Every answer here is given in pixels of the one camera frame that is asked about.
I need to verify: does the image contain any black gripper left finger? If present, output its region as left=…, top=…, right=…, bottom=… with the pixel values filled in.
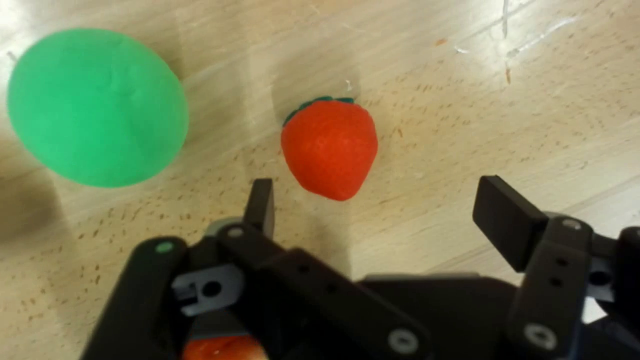
left=78, top=178, right=433, bottom=360

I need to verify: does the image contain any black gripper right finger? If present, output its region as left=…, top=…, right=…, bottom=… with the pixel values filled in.
left=472, top=174, right=640, bottom=360

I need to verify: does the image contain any red toy strawberry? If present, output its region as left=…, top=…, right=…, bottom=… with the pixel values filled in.
left=278, top=96, right=380, bottom=205

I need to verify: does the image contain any metal tool cart wooden top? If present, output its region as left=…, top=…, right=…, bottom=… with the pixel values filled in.
left=0, top=0, right=640, bottom=360

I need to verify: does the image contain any green round toy fruit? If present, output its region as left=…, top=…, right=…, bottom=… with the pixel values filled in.
left=6, top=26, right=192, bottom=190

